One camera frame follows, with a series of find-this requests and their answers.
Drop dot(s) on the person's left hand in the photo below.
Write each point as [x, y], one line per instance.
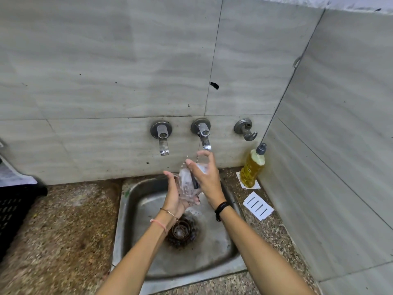
[173, 201]

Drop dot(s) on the person's right hand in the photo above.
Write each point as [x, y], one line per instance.
[210, 184]

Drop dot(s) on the person's left thumb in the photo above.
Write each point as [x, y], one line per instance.
[170, 178]

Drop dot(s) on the person's right thumb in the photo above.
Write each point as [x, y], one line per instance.
[193, 168]

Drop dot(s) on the clear drinking glass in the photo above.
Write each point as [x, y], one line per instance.
[188, 184]

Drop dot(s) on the person's right forearm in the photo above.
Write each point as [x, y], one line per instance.
[254, 251]

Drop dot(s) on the person's left forearm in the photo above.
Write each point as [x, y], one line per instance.
[144, 251]

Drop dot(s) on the thin metal bangle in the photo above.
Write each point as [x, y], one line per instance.
[169, 212]

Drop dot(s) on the white square tray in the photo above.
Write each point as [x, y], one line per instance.
[240, 178]

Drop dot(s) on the black wristband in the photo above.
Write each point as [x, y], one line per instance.
[221, 209]

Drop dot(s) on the yellow dish soap bottle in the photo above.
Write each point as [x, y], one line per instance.
[252, 167]

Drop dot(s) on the stainless steel sink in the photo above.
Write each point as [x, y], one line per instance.
[208, 242]

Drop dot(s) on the white slotted soap dish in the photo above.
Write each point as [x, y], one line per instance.
[258, 205]

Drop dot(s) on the white cloth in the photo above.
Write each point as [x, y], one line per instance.
[12, 175]

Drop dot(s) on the black plastic crate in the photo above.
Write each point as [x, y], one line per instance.
[15, 211]

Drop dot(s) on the chrome wall tap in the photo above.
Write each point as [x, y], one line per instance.
[202, 130]
[161, 133]

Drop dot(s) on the metal wall hook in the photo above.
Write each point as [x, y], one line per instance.
[244, 129]

